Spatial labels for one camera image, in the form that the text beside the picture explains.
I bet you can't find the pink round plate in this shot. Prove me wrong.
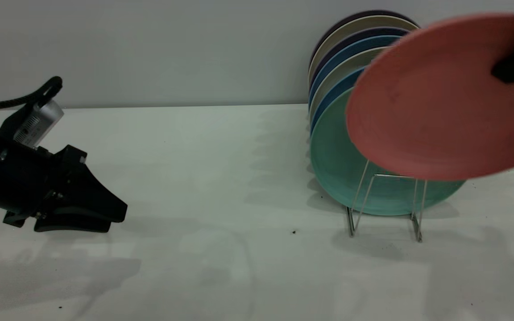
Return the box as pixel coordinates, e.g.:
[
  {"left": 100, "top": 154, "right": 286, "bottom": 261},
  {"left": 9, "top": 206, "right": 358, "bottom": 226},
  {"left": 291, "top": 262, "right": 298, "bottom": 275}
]
[{"left": 345, "top": 13, "right": 514, "bottom": 181}]

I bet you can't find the beige round plate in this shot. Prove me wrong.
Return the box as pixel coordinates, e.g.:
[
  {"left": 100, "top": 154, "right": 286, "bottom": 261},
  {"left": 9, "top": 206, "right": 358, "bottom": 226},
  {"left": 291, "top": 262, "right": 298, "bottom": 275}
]
[
  {"left": 308, "top": 16, "right": 419, "bottom": 76},
  {"left": 309, "top": 47, "right": 387, "bottom": 121}
]

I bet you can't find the silver wire plate rack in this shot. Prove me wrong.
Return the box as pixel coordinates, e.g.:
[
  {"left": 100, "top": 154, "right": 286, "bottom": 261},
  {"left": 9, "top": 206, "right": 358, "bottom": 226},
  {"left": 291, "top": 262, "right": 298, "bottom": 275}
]
[{"left": 346, "top": 158, "right": 427, "bottom": 243}]

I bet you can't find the green round plate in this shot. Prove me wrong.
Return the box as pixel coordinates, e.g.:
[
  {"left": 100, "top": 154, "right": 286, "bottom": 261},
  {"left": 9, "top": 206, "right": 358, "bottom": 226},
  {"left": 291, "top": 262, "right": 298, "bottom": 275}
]
[{"left": 309, "top": 87, "right": 466, "bottom": 217}]

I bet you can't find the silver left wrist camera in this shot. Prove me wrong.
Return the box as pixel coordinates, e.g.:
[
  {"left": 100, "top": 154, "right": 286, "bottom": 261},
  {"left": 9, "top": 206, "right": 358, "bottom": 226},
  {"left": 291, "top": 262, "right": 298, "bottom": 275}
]
[{"left": 14, "top": 100, "right": 64, "bottom": 148}]

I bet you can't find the blue round plate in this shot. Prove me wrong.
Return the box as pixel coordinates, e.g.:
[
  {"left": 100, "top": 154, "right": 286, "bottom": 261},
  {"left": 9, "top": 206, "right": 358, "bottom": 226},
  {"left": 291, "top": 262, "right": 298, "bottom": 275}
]
[
  {"left": 309, "top": 67, "right": 367, "bottom": 134},
  {"left": 308, "top": 36, "right": 402, "bottom": 107}
]

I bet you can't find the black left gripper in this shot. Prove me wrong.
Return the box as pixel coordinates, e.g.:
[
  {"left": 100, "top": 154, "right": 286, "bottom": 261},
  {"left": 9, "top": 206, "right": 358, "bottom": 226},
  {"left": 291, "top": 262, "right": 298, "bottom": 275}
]
[{"left": 0, "top": 133, "right": 128, "bottom": 233}]

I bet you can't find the dark purple round plate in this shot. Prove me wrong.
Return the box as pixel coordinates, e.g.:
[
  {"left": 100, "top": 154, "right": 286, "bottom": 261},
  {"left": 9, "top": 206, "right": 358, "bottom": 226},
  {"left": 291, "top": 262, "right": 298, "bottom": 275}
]
[
  {"left": 311, "top": 10, "right": 418, "bottom": 58},
  {"left": 309, "top": 28, "right": 409, "bottom": 85}
]

